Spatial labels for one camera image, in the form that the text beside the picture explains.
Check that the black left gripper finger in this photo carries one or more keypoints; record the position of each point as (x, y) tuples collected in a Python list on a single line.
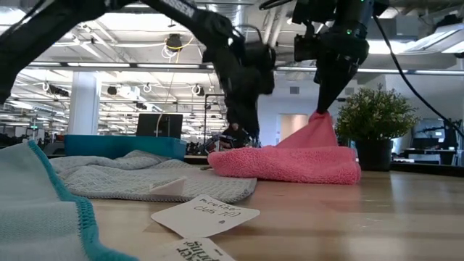
[(253, 116), (237, 108)]

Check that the black computer monitor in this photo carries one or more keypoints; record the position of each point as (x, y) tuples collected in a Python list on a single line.
[(159, 125)]

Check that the seated person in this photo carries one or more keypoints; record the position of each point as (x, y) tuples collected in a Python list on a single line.
[(235, 136)]

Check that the blue plastic bin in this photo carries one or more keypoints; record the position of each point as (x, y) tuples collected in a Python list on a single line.
[(108, 146)]

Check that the white building pillar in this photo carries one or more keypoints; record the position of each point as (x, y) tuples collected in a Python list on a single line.
[(84, 108)]

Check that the grey waffle-weave towel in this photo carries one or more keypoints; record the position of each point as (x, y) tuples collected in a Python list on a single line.
[(127, 181)]

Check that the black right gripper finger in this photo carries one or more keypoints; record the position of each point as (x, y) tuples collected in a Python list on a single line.
[(324, 94), (339, 88)]

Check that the pale door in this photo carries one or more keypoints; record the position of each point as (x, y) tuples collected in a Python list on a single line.
[(294, 127)]

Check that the printed white paper tag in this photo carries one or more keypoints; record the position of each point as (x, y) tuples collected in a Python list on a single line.
[(203, 252)]

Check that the background computer monitor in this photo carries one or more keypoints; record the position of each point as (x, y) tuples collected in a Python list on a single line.
[(429, 139)]

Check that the light blue teal-edged towel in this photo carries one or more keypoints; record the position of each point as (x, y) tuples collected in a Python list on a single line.
[(29, 203)]

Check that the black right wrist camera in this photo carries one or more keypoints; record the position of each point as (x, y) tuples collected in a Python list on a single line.
[(306, 47)]

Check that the linear ceiling light strip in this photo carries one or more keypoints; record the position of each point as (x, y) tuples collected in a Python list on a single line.
[(108, 65)]

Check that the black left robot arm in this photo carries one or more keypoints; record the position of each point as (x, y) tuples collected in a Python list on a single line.
[(29, 40)]

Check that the pink microfiber towel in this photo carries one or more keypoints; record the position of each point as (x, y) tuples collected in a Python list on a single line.
[(290, 165)]

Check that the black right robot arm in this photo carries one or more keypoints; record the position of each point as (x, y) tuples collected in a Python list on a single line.
[(355, 14)]

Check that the handwritten white paper tag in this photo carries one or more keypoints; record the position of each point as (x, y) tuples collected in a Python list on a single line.
[(203, 217)]

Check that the potted green plant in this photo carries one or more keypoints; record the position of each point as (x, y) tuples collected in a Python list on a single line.
[(373, 116)]

